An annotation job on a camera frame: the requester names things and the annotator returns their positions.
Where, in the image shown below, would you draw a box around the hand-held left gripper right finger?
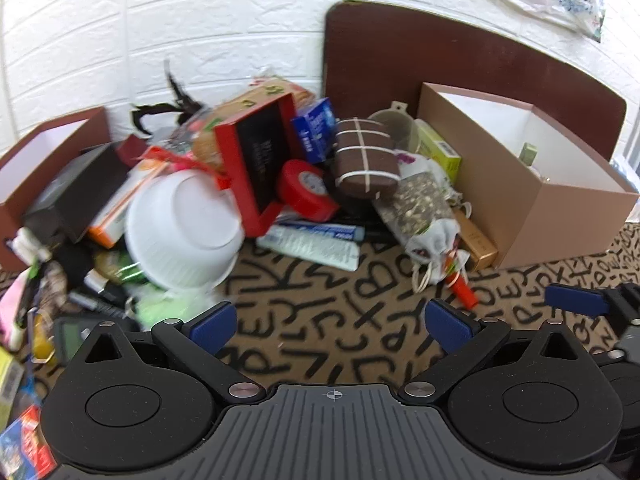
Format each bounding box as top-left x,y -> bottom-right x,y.
399,299 -> 596,406

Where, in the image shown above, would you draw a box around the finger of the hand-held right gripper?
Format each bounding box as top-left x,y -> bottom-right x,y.
544,283 -> 640,322

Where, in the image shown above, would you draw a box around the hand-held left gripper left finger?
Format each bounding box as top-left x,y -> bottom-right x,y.
70,301 -> 267,405

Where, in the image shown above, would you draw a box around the green item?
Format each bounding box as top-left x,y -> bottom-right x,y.
134,284 -> 213,327

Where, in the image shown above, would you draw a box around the tan cardboard box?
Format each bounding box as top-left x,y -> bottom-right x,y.
416,82 -> 640,272

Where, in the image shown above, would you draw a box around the orange marker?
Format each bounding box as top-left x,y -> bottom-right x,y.
446,255 -> 479,309

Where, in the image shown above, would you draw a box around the gold slim box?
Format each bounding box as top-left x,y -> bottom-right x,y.
451,206 -> 501,271

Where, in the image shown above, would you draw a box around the white plastic bowl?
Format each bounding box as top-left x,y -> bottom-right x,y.
125,169 -> 247,292

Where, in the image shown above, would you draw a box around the letter print mat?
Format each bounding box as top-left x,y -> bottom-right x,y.
0,220 -> 640,413

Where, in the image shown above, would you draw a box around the white toothpaste tube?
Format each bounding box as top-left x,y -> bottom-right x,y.
256,220 -> 366,272

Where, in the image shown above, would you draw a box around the black digital hand scale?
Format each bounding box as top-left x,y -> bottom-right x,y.
52,316 -> 98,362

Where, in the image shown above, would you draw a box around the orange and white medicine box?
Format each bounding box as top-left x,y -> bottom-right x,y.
87,162 -> 168,249

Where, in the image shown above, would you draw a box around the red tape roll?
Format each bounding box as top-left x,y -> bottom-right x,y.
276,159 -> 342,222

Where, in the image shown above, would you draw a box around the red snack wrapper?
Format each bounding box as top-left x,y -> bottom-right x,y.
144,145 -> 235,192

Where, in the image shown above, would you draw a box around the green small carton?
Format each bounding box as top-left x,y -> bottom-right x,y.
414,119 -> 462,185

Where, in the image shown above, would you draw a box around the brown pouch white bands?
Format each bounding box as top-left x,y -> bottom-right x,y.
332,116 -> 402,199

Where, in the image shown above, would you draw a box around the black rectangular box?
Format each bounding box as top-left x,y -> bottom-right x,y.
22,142 -> 135,246

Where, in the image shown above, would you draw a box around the maroon small box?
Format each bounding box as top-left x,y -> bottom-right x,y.
116,134 -> 152,167

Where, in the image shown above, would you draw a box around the pink packet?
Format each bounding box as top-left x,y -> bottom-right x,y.
0,269 -> 37,337

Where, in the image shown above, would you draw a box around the clear plastic measuring cup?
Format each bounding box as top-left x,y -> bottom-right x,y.
369,101 -> 422,157

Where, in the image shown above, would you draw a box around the yellow packet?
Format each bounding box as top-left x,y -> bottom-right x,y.
0,347 -> 27,413

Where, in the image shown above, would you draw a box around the blue small carton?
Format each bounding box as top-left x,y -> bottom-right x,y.
291,97 -> 337,164

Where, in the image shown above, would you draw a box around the red and blue card box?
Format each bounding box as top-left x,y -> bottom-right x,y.
0,404 -> 57,480

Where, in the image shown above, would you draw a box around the black ribbon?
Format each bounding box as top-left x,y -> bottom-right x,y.
131,102 -> 177,135

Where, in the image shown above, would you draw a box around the bread snack bag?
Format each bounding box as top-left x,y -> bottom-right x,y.
191,76 -> 317,173

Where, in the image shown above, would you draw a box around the black feather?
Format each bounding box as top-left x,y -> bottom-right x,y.
164,59 -> 202,112

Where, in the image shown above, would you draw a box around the brown cardboard box left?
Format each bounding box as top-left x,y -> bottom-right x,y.
0,106 -> 114,272

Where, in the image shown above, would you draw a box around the dark brown wooden board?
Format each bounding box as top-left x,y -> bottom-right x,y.
323,1 -> 629,162

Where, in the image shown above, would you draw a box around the drawstring pouch of seeds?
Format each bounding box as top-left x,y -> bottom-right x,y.
374,171 -> 472,273

